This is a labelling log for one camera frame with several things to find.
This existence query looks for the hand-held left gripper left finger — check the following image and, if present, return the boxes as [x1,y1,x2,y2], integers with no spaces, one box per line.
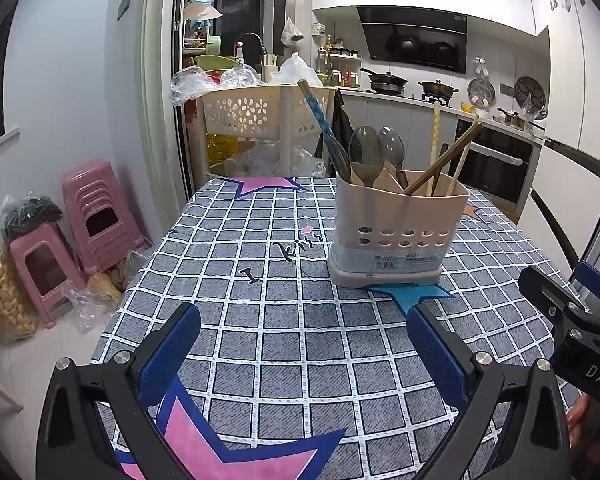
[35,302,202,480]

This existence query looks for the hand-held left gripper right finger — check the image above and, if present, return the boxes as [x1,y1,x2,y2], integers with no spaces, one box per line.
[407,305,573,480]

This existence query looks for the pale wooden chopstick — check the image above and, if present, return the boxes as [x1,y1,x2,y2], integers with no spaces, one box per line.
[447,114,481,193]

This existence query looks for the beige plastic utensil holder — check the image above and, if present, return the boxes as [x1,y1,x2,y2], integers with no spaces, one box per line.
[328,176,471,289]

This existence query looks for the brown wooden chopstick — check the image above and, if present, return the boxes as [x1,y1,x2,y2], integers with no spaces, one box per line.
[415,127,483,196]
[404,122,485,195]

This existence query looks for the black chopstick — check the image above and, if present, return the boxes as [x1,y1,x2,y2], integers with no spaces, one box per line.
[430,143,450,197]

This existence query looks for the blue patterned chopstick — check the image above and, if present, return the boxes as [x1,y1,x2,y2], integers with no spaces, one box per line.
[296,78,351,183]
[304,80,354,183]

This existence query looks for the person's right hand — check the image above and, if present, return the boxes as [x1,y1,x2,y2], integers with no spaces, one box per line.
[566,394,593,451]

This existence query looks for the crumpled clear plastic bag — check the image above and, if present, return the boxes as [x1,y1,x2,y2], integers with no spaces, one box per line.
[65,250,151,336]

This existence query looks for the grey checked tablecloth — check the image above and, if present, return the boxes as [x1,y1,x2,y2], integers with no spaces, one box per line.
[90,176,588,480]

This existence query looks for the black built-in oven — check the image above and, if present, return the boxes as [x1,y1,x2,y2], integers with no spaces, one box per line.
[447,119,538,208]

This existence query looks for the small steel pot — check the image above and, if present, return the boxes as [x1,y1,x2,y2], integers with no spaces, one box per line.
[497,107,531,130]

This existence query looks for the bag of yellow nuts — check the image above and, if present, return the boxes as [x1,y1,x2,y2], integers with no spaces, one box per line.
[0,242,40,343]

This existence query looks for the white refrigerator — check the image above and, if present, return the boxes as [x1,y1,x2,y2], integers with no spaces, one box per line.
[517,0,600,271]

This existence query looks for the small pink stool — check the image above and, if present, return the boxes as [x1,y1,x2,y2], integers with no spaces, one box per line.
[9,222,88,330]

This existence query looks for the tall pink stool stack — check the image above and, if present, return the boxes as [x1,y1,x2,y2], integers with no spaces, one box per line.
[61,159,148,276]

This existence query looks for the round dark divided tray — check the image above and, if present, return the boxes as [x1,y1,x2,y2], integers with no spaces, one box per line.
[514,76,547,111]

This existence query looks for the bag of dark items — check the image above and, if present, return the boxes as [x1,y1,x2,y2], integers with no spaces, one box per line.
[0,194,63,241]

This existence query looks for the round metal steamer rack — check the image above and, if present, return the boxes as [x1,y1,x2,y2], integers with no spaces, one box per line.
[467,77,496,108]

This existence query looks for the yellow oil bottle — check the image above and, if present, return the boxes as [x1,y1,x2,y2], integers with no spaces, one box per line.
[206,132,241,166]

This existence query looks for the beige perforated basket rack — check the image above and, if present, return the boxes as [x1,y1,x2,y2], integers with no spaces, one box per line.
[196,85,337,181]

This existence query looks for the black wok with lid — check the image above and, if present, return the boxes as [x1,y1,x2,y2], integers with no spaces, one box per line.
[360,68,410,96]

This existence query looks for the black plastic bag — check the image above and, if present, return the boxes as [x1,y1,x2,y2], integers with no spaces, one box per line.
[314,89,361,161]

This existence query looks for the black range hood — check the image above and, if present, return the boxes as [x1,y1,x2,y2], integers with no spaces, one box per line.
[356,6,468,75]

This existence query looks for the green plastic basin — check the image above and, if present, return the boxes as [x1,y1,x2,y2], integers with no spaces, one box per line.
[195,55,241,73]

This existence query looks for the spice rack with bottles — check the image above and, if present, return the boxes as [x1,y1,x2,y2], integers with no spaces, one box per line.
[317,35,363,88]

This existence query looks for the clear plastic bags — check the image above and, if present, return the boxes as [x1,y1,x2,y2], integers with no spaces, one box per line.
[171,51,326,106]

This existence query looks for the black kitchen faucet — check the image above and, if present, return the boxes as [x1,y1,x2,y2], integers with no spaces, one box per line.
[235,32,267,63]

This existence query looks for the white hanging plastic bag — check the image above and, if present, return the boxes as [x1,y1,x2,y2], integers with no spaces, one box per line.
[280,16,303,47]

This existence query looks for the dark pot with handles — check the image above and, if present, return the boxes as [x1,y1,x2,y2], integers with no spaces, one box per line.
[418,79,460,101]

